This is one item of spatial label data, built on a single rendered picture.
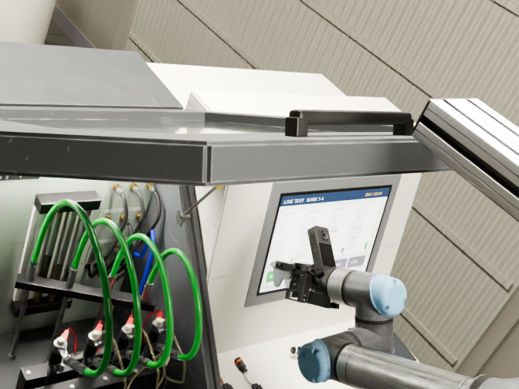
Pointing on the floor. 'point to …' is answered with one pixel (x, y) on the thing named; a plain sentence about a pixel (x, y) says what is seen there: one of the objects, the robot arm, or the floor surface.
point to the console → (246, 228)
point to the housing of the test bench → (128, 79)
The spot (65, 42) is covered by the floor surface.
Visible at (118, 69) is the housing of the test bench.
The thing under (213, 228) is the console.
